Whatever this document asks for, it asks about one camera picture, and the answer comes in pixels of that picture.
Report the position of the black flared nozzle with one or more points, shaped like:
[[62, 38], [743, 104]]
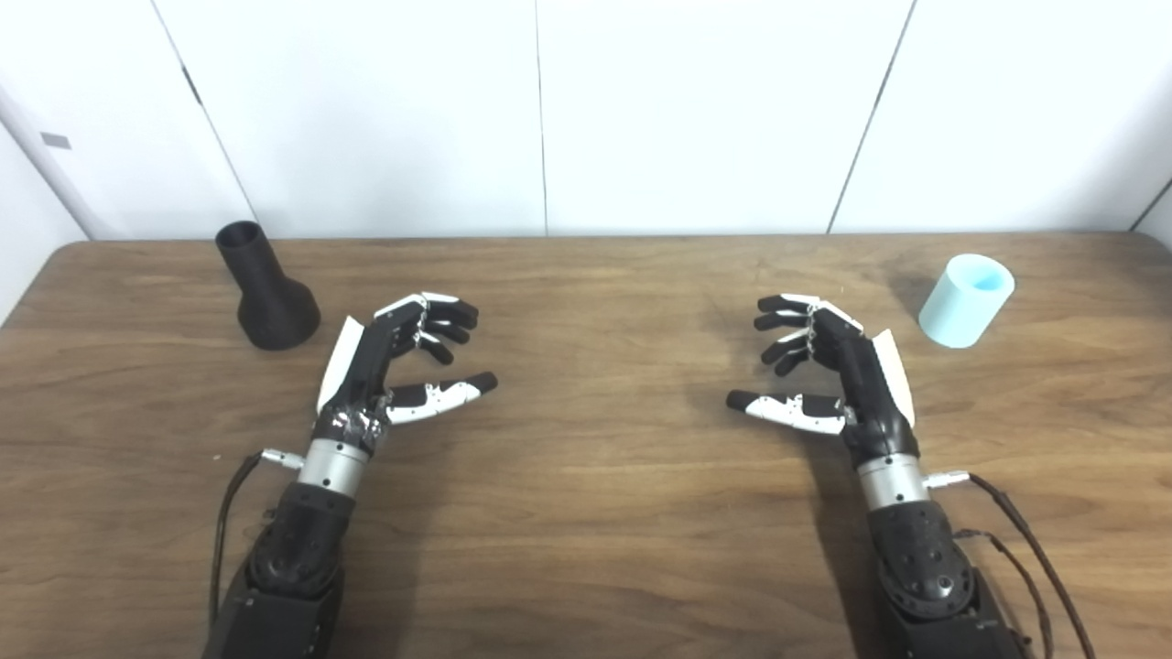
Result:
[[270, 302]]

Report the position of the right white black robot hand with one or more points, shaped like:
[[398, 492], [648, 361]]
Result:
[[865, 384]]

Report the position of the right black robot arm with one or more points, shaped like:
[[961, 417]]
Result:
[[925, 567]]

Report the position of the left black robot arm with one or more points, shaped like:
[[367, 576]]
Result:
[[293, 558]]

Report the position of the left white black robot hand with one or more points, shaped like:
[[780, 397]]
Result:
[[366, 366]]

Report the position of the light blue cylinder cup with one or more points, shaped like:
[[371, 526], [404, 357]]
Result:
[[961, 307]]

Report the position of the small gray wall label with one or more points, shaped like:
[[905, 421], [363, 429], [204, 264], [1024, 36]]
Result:
[[55, 141]]

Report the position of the black wall panel hinge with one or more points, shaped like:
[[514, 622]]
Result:
[[192, 87]]

